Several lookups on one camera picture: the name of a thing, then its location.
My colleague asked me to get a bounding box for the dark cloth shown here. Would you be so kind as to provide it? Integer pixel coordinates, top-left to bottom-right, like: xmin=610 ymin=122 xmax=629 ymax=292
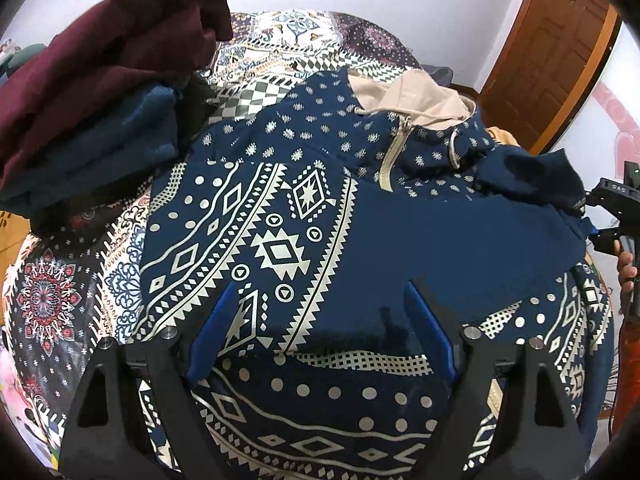
xmin=422 ymin=64 xmax=456 ymax=88

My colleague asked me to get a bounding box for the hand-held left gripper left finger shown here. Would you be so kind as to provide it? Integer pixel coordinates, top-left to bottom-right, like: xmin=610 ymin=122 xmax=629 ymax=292
xmin=59 ymin=281 xmax=241 ymax=480

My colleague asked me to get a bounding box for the maroon folded cloth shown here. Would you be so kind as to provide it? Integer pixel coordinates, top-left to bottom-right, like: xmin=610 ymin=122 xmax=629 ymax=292
xmin=0 ymin=0 xmax=236 ymax=186

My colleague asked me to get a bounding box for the teal folded cloth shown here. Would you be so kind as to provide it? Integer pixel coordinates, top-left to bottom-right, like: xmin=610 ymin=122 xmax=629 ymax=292
xmin=0 ymin=82 xmax=183 ymax=201

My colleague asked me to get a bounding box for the brown wooden door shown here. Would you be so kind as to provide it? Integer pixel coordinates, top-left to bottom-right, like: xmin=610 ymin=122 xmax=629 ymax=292
xmin=477 ymin=0 xmax=623 ymax=156

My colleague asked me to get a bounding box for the person's right hand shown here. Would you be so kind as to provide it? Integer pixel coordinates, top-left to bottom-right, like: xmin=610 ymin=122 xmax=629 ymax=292
xmin=615 ymin=239 xmax=639 ymax=307

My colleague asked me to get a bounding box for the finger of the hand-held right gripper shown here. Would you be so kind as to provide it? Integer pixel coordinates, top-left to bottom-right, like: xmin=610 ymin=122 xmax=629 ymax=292
xmin=582 ymin=177 xmax=626 ymax=207
xmin=582 ymin=219 xmax=623 ymax=254

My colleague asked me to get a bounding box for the person's orange clothing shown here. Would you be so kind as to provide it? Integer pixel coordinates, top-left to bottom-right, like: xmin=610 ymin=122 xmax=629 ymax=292
xmin=607 ymin=280 xmax=640 ymax=441

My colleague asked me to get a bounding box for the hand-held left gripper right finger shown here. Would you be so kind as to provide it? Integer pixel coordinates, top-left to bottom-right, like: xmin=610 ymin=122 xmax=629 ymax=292
xmin=404 ymin=280 xmax=588 ymax=480

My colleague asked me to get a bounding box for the navy patterned hooded garment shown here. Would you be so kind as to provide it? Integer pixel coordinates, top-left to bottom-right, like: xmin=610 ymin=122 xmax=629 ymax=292
xmin=115 ymin=67 xmax=616 ymax=480

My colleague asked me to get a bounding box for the yellow cloth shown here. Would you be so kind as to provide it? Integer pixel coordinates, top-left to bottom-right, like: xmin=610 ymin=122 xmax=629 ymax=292
xmin=487 ymin=127 xmax=531 ymax=153

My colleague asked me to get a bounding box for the patchwork printed bedsheet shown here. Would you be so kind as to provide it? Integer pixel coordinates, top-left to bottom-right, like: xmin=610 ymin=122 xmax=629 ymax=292
xmin=0 ymin=7 xmax=616 ymax=480

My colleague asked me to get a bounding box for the pink patterned wall poster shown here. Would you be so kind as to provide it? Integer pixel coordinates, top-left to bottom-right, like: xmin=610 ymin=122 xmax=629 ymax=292
xmin=575 ymin=25 xmax=640 ymax=171

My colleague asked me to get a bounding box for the black cloth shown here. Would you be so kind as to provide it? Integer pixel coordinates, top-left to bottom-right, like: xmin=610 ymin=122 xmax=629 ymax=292
xmin=175 ymin=74 xmax=223 ymax=148

